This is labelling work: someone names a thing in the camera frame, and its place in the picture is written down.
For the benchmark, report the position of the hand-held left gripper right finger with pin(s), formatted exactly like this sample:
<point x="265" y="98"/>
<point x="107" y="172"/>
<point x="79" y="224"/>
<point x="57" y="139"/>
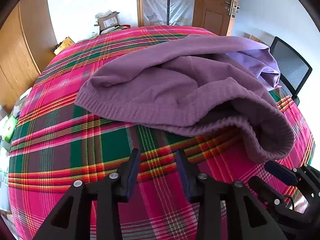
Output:
<point x="182" y="172"/>

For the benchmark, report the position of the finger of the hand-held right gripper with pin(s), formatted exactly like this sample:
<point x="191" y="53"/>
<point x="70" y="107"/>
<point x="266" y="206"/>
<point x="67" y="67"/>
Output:
<point x="266" y="191"/>
<point x="281" y="172"/>

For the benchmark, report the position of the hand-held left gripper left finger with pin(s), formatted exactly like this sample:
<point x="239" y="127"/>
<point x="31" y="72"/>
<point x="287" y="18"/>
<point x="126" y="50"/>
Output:
<point x="132" y="172"/>

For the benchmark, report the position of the dark purple knit sweater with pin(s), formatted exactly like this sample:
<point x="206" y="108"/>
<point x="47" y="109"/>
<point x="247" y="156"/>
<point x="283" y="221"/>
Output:
<point x="162" y="87"/>

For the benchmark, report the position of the pink green plaid blanket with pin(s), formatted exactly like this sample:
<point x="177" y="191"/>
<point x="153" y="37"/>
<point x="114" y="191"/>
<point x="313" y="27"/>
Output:
<point x="75" y="130"/>

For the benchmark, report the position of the black mesh chair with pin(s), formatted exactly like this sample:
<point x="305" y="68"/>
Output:
<point x="290" y="65"/>

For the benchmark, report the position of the glass-top side table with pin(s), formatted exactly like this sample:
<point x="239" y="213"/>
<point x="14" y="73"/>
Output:
<point x="3" y="170"/>

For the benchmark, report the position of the green tissue pack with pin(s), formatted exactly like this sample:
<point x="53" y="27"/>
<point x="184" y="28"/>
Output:
<point x="8" y="128"/>

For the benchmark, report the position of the wooden side cabinet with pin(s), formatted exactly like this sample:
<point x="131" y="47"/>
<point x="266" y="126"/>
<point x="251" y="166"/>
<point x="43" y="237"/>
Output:
<point x="252" y="38"/>

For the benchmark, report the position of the yellow gift bag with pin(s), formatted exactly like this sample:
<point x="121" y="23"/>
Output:
<point x="64" y="45"/>

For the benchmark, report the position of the red basket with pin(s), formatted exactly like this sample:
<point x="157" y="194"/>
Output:
<point x="127" y="26"/>

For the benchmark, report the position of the cardboard box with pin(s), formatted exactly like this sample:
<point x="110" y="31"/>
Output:
<point x="108" y="21"/>

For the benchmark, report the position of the wooden door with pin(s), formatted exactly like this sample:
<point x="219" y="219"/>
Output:
<point x="212" y="17"/>

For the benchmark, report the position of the wooden wardrobe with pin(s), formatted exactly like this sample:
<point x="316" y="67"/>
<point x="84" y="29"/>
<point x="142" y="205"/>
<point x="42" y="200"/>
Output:
<point x="20" y="55"/>

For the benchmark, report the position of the translucent plastic zip cover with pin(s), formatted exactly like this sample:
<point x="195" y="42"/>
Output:
<point x="180" y="2"/>

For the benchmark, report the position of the wooden door frame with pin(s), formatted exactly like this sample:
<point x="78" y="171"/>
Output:
<point x="139" y="2"/>

